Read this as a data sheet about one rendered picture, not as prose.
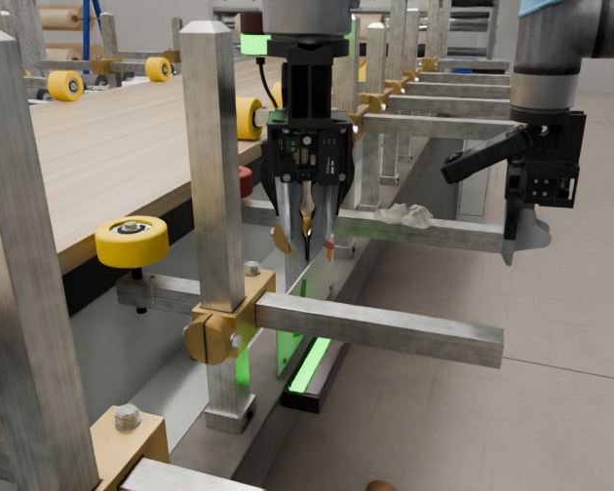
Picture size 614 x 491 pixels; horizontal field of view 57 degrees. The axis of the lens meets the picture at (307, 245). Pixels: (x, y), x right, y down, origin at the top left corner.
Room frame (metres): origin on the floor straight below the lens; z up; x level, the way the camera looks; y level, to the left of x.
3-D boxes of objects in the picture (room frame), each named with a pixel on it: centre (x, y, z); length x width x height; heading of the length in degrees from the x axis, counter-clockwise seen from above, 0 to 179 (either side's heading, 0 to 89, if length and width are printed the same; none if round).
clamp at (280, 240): (0.78, 0.01, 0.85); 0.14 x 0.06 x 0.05; 162
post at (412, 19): (1.71, -0.30, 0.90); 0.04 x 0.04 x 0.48; 72
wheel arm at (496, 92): (1.50, -0.27, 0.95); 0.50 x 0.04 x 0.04; 72
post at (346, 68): (1.00, -0.07, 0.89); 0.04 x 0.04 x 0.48; 72
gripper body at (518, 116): (0.70, -0.30, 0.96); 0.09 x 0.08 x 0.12; 72
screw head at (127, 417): (0.36, 0.14, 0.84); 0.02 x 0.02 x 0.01
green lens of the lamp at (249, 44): (0.77, 0.06, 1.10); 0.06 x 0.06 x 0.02
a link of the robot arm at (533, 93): (0.71, -0.29, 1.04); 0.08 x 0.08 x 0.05
